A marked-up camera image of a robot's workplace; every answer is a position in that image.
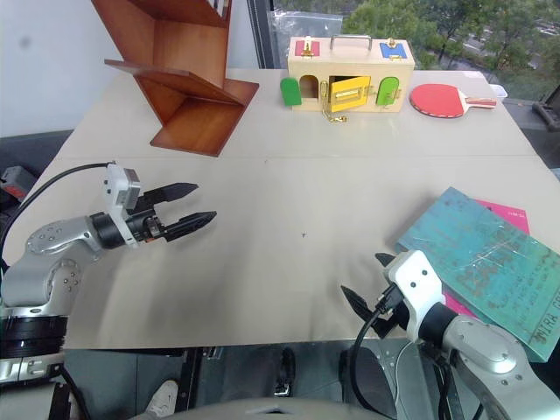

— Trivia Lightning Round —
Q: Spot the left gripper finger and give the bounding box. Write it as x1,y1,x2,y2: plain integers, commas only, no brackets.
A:
163,211,219,242
143,182,200,207

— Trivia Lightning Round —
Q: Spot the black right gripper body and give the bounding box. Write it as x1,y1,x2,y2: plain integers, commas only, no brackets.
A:
369,301,411,340

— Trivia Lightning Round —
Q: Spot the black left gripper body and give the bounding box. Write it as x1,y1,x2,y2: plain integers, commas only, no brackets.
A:
125,192,172,248

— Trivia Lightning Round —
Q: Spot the teal worn book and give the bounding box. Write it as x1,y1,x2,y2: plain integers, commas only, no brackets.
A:
395,186,560,364

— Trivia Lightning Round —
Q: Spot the pink book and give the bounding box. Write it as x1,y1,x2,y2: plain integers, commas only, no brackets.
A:
440,199,531,317

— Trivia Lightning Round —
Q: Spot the zigzag wooden shelf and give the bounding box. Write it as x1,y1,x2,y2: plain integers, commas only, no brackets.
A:
90,0,261,158

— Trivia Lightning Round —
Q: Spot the grey and red device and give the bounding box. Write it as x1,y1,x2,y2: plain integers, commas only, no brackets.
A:
0,165,39,203

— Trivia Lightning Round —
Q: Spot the grey rounded robot body shape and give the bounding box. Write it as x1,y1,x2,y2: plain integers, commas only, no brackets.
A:
173,395,374,420

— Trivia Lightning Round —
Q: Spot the green arched lock box door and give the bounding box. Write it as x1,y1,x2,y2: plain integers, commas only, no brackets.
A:
280,77,304,108
375,76,403,109

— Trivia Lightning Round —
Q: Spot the red table tennis paddle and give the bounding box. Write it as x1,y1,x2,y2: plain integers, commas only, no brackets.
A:
409,82,499,120

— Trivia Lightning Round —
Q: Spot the yellow square lock box door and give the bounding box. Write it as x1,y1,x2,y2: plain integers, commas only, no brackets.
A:
328,75,373,113

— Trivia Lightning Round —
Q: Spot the white shoe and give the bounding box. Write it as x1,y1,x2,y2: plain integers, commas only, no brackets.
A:
143,379,180,419

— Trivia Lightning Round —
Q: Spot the wooden lock box toy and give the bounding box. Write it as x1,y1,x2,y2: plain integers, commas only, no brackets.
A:
279,35,417,125

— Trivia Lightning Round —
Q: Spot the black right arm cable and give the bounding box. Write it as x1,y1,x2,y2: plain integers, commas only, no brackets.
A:
353,284,401,420

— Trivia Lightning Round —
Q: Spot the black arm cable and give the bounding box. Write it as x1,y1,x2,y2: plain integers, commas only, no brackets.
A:
353,284,401,420
0,162,117,269

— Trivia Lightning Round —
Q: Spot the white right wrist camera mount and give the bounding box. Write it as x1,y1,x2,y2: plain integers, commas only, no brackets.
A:
383,249,448,343

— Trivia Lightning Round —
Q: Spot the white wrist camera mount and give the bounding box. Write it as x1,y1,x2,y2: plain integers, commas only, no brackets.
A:
103,163,143,249
383,249,448,343

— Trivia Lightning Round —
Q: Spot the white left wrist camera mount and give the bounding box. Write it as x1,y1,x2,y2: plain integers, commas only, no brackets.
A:
103,163,143,249

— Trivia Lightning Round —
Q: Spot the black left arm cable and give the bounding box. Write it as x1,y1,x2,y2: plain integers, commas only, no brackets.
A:
0,162,117,269

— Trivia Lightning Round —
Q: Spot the brass lock box chain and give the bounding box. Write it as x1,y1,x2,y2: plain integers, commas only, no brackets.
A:
320,97,352,125

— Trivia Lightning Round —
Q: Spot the black window frame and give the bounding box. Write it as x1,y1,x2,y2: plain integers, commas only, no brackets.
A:
246,0,276,70

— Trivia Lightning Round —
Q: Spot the metal lock box handle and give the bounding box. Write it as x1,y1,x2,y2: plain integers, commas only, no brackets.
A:
329,35,374,53

